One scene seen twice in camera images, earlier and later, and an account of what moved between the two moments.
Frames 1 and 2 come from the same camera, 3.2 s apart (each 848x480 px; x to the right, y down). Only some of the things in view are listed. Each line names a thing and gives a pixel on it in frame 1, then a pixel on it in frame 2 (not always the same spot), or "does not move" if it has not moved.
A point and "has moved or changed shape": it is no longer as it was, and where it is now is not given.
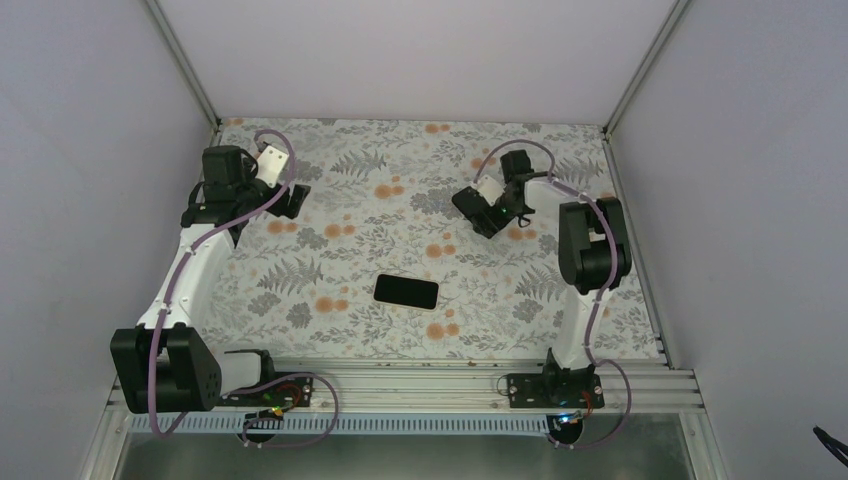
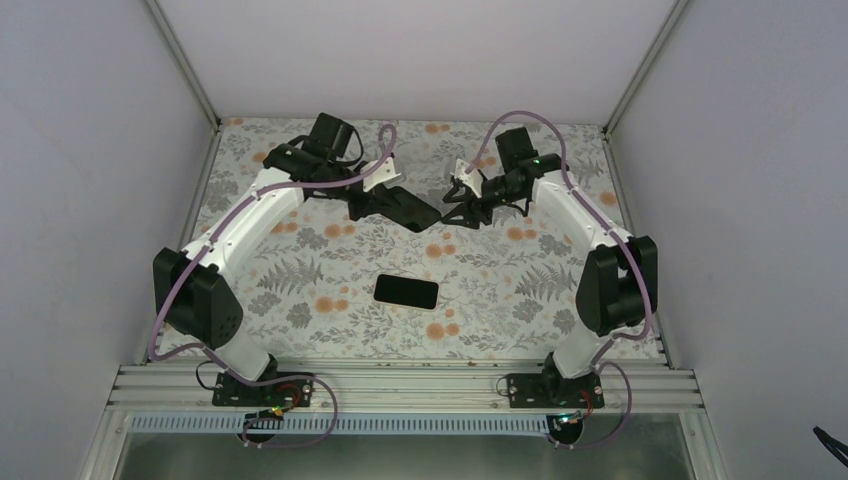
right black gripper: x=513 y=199 → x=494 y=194
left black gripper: x=299 y=193 → x=371 y=204
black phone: x=485 y=218 has moved or changed shape
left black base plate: x=287 y=392 does not move
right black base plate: x=555 y=390 does not move
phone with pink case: x=406 y=291 does not move
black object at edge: x=833 y=445 does not move
